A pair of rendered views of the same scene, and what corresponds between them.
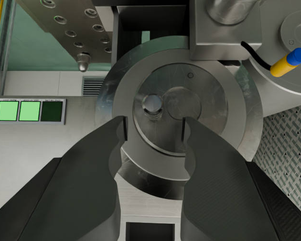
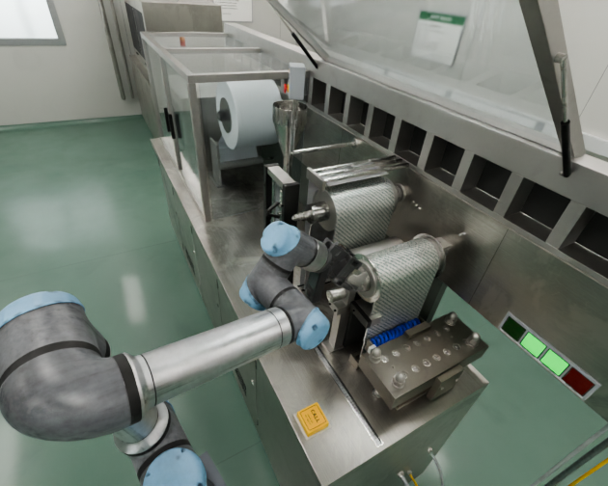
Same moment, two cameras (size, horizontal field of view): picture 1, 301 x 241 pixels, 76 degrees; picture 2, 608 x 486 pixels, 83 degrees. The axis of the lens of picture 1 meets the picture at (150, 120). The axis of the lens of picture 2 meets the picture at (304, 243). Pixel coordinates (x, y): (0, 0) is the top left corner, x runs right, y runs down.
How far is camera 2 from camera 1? 0.91 m
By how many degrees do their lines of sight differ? 61
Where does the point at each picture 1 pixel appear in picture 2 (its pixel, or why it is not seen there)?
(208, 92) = not seen: hidden behind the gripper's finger
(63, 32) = (450, 356)
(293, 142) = (361, 231)
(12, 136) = (563, 340)
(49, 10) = (432, 362)
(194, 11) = (348, 296)
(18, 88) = not seen: outside the picture
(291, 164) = (365, 223)
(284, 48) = not seen: hidden behind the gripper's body
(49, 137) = (526, 312)
